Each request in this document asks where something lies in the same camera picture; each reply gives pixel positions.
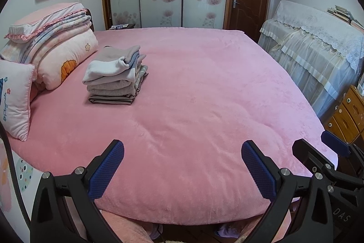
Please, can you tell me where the stack of folded clothes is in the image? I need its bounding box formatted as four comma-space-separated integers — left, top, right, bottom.
88, 72, 149, 106

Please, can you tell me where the pink fleece bed blanket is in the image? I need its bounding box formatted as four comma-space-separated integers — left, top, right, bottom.
6, 27, 339, 225

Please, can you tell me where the wooden desk with drawers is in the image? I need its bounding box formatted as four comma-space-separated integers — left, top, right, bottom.
324, 85, 364, 175

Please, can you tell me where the colour-block knit sweater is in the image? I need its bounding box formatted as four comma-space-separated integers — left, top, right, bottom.
82, 45, 147, 83

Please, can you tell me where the dark nightstand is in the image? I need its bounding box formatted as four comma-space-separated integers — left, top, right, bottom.
109, 23, 136, 31

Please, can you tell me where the pink frilled pillow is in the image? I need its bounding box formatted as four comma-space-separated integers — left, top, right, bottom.
4, 2, 88, 41

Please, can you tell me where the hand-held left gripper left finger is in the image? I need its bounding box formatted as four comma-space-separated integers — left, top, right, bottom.
30, 139, 125, 243

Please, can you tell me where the printed bed sheet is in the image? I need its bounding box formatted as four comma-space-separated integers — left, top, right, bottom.
0, 135, 40, 232

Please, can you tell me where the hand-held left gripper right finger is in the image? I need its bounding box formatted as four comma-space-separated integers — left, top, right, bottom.
241, 140, 334, 243

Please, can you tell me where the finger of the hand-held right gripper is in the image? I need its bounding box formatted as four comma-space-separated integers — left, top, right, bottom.
321, 130, 364, 168
292, 138, 339, 184

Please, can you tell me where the black cable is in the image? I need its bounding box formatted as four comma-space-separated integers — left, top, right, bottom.
0, 120, 32, 229

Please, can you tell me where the pastel striped folded blanket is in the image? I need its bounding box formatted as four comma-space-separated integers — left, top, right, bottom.
0, 11, 93, 64

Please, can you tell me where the purple slipper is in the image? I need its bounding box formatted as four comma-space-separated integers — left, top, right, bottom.
148, 224, 164, 240
216, 224, 242, 238

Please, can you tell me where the lace-covered piano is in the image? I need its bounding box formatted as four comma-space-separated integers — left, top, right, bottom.
257, 0, 364, 120

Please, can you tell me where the dark wooden headboard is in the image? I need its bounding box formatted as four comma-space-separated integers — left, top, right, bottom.
85, 8, 95, 31

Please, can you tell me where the stack of books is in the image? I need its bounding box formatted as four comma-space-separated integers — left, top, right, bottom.
326, 5, 364, 30

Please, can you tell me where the white printed cushion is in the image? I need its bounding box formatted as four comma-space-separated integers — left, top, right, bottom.
0, 59, 36, 142

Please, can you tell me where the person's left leg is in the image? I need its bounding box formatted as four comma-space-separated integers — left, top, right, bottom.
98, 210, 161, 243

